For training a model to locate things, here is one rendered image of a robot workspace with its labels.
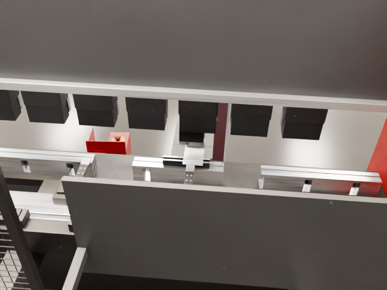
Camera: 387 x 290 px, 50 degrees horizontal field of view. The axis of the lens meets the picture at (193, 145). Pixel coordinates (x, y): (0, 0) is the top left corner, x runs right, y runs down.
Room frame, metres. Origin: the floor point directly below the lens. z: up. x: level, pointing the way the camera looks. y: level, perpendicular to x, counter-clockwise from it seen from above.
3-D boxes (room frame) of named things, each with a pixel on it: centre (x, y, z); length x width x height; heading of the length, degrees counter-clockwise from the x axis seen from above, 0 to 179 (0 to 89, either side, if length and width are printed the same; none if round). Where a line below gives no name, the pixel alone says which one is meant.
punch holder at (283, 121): (1.32, -0.42, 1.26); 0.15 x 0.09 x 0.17; 86
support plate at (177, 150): (1.50, 0.00, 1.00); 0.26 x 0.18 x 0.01; 176
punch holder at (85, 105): (1.37, 0.38, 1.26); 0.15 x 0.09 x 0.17; 86
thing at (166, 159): (1.35, 0.03, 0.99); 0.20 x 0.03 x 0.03; 86
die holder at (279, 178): (1.31, -0.54, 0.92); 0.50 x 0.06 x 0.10; 86
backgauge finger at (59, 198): (1.21, 0.45, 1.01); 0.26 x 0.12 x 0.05; 176
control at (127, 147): (1.73, 0.45, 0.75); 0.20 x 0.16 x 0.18; 90
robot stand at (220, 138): (2.06, -0.11, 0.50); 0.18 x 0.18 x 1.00; 81
